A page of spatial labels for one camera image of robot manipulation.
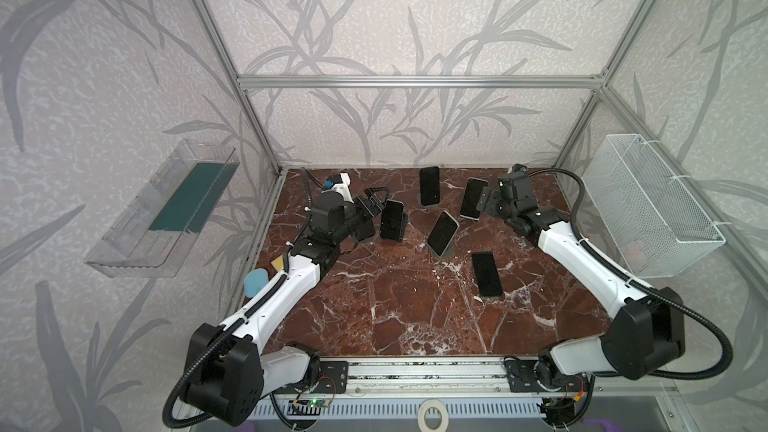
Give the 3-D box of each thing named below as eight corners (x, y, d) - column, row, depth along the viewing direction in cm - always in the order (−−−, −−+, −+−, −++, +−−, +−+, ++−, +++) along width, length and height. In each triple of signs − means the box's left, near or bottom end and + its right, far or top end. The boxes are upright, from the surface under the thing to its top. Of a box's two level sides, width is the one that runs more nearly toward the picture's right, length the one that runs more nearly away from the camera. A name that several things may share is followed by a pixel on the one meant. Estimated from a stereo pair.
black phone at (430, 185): (420, 207, 111) (422, 181, 99) (419, 190, 116) (421, 163, 105) (437, 207, 111) (441, 181, 99) (435, 190, 116) (439, 163, 105)
